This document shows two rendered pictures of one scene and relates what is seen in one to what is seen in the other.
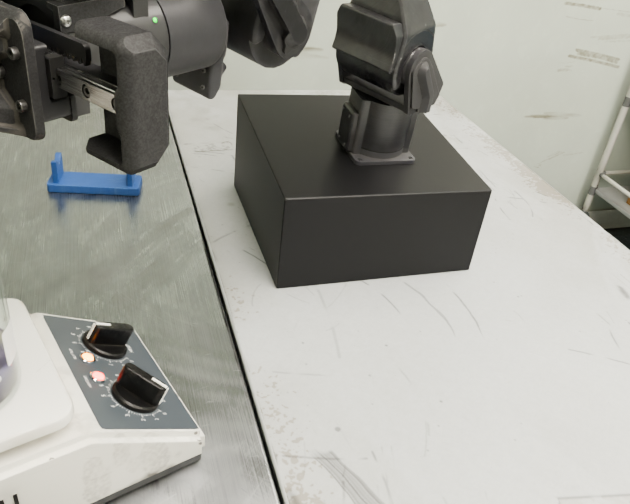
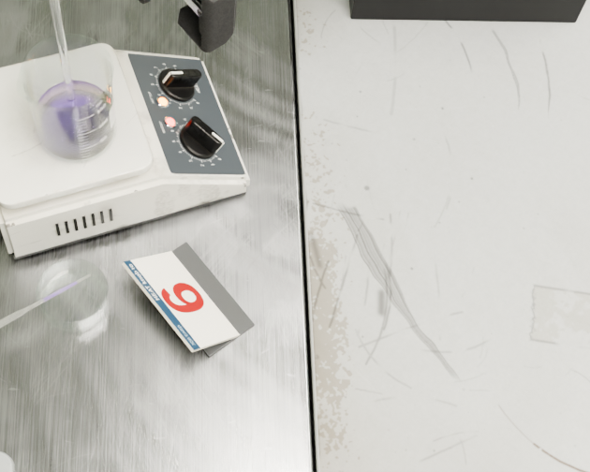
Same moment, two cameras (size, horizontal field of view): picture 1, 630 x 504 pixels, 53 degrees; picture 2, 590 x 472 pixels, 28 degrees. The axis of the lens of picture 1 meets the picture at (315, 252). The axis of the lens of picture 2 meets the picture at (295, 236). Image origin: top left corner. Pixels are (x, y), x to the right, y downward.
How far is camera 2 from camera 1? 52 cm
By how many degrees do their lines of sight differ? 31
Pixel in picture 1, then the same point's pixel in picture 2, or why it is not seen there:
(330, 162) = not seen: outside the picture
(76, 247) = not seen: outside the picture
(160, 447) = (213, 187)
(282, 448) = (314, 197)
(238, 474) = (273, 212)
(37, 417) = (128, 164)
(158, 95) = (228, 13)
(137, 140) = (212, 38)
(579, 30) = not seen: outside the picture
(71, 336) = (150, 77)
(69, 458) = (147, 191)
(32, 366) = (124, 117)
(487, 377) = (529, 161)
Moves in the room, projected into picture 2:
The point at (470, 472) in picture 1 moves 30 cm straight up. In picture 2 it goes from (468, 248) to (575, 33)
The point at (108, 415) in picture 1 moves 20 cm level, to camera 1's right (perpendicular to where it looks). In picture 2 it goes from (176, 160) to (420, 243)
